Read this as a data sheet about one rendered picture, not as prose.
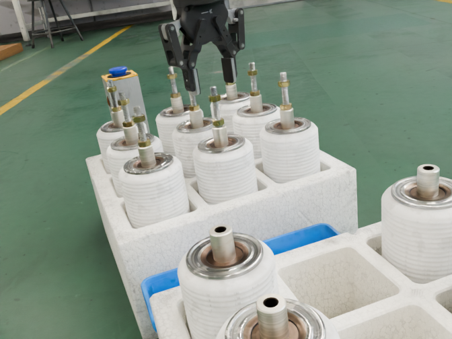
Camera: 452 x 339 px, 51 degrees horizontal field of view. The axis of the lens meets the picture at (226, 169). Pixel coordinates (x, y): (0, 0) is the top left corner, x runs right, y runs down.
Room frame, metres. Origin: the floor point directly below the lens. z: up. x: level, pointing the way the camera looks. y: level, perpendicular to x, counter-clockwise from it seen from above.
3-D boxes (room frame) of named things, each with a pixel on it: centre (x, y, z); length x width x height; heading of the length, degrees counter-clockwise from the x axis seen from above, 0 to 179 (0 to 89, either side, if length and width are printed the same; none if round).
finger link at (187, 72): (0.67, 0.04, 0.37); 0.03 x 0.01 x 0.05; 127
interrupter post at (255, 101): (0.85, -0.07, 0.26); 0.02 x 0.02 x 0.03
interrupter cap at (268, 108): (0.85, -0.07, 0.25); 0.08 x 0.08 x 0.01
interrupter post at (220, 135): (0.70, 0.00, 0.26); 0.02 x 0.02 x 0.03
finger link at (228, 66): (0.72, -0.03, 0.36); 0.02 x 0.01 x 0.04; 37
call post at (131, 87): (1.06, 0.20, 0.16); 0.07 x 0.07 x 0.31; 19
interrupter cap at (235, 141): (0.70, 0.00, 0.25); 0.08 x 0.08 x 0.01
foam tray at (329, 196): (0.81, 0.04, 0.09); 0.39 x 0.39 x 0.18; 19
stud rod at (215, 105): (0.70, 0.00, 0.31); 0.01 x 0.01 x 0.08
